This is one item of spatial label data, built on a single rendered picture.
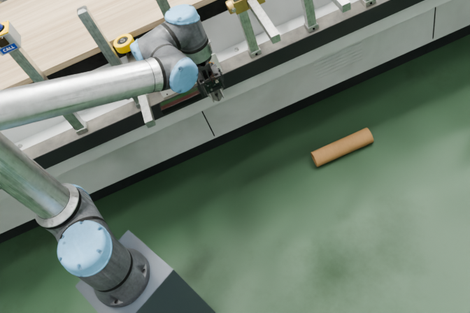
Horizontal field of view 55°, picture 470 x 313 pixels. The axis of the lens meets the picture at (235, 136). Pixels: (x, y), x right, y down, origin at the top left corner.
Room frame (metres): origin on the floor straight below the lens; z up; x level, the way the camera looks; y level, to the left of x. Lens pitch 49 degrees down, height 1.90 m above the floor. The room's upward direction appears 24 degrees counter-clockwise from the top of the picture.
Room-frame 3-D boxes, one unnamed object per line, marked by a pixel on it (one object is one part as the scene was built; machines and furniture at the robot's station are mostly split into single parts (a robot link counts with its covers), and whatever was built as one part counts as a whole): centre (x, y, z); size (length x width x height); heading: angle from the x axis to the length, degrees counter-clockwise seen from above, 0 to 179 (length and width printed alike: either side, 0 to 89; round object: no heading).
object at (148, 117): (1.36, 0.25, 0.82); 0.43 x 0.03 x 0.04; 0
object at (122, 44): (1.56, 0.25, 0.85); 0.08 x 0.08 x 0.11
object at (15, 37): (1.41, 0.55, 1.18); 0.07 x 0.07 x 0.08; 0
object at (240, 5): (1.41, -0.24, 0.95); 0.13 x 0.06 x 0.05; 90
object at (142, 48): (1.08, 0.10, 1.14); 0.12 x 0.12 x 0.09; 18
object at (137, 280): (0.77, 0.52, 0.65); 0.19 x 0.19 x 0.10
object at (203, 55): (1.12, -0.01, 1.05); 0.10 x 0.09 x 0.05; 89
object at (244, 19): (1.41, -0.21, 0.86); 0.03 x 0.03 x 0.48; 0
